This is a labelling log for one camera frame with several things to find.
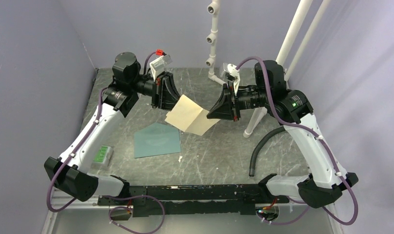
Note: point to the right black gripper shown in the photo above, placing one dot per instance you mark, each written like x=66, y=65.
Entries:
x=225, y=108

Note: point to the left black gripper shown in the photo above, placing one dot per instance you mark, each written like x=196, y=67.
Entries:
x=166, y=94

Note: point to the cream letter paper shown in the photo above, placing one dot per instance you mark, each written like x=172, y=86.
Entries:
x=189, y=117

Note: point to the teal envelope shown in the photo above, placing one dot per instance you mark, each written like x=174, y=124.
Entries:
x=156, y=139

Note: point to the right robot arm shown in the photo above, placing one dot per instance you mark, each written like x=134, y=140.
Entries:
x=291, y=108

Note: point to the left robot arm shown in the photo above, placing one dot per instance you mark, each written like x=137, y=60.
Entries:
x=69, y=172

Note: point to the black foam tube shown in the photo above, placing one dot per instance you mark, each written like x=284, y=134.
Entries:
x=258, y=148

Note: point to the green label plastic box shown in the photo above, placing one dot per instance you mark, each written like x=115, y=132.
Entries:
x=103, y=156

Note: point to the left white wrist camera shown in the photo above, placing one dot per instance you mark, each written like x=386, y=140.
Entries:
x=157, y=66

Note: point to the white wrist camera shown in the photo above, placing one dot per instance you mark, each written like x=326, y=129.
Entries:
x=157, y=66
x=232, y=73

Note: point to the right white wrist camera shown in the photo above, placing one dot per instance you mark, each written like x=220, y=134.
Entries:
x=232, y=73

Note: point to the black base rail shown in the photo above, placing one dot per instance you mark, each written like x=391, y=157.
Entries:
x=244, y=199

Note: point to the white pvc pipe frame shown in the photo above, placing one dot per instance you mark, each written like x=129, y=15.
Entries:
x=297, y=21

